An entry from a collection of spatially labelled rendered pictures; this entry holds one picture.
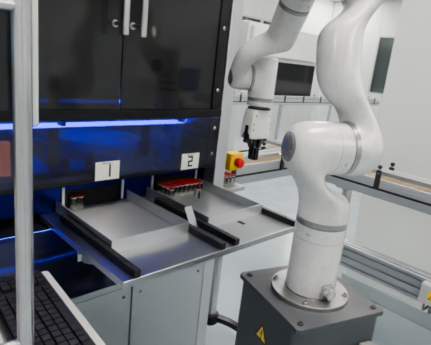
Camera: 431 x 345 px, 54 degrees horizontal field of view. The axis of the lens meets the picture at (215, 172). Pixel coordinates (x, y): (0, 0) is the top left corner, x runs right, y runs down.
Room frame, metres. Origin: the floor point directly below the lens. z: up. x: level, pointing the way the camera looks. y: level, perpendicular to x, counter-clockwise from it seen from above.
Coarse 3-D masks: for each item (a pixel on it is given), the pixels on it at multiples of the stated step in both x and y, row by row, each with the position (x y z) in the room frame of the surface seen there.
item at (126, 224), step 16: (128, 192) 1.40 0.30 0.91; (64, 208) 1.18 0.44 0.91; (96, 208) 1.28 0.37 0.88; (112, 208) 1.30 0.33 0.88; (128, 208) 1.31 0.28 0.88; (144, 208) 1.33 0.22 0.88; (160, 208) 1.27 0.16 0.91; (80, 224) 1.11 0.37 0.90; (96, 224) 1.16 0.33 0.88; (112, 224) 1.17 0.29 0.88; (128, 224) 1.18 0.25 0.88; (144, 224) 1.20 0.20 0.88; (160, 224) 1.21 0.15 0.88; (176, 224) 1.21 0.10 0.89; (112, 240) 0.99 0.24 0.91; (128, 240) 1.02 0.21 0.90; (144, 240) 1.06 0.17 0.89
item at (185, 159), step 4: (184, 156) 1.48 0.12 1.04; (188, 156) 1.50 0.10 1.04; (196, 156) 1.52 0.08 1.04; (184, 160) 1.48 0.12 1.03; (188, 160) 1.50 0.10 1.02; (196, 160) 1.53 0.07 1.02; (184, 164) 1.48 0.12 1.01; (192, 164) 1.51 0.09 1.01; (196, 164) 1.53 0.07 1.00; (184, 168) 1.49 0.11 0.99; (188, 168) 1.50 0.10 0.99
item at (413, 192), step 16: (336, 176) 2.06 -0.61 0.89; (352, 176) 2.00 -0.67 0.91; (368, 176) 1.95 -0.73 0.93; (384, 176) 1.99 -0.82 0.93; (400, 176) 1.87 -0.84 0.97; (368, 192) 1.93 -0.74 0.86; (384, 192) 1.88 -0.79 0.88; (400, 192) 1.83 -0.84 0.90; (416, 192) 1.78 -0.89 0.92; (416, 208) 1.77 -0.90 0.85
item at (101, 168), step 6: (96, 162) 1.24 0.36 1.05; (102, 162) 1.25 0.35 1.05; (108, 162) 1.26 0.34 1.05; (114, 162) 1.28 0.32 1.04; (96, 168) 1.24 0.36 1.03; (102, 168) 1.25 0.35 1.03; (108, 168) 1.26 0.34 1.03; (114, 168) 1.28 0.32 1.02; (96, 174) 1.24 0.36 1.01; (102, 174) 1.25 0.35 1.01; (108, 174) 1.27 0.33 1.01; (114, 174) 1.28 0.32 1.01; (96, 180) 1.24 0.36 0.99; (102, 180) 1.25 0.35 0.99
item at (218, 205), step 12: (156, 192) 1.43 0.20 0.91; (204, 192) 1.57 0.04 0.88; (216, 192) 1.57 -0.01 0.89; (228, 192) 1.53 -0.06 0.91; (180, 204) 1.33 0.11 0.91; (192, 204) 1.42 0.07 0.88; (204, 204) 1.44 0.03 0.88; (216, 204) 1.45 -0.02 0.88; (228, 204) 1.47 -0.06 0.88; (240, 204) 1.48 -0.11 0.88; (252, 204) 1.44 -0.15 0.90; (204, 216) 1.24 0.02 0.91; (216, 216) 1.25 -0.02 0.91; (228, 216) 1.29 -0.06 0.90; (240, 216) 1.34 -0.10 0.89
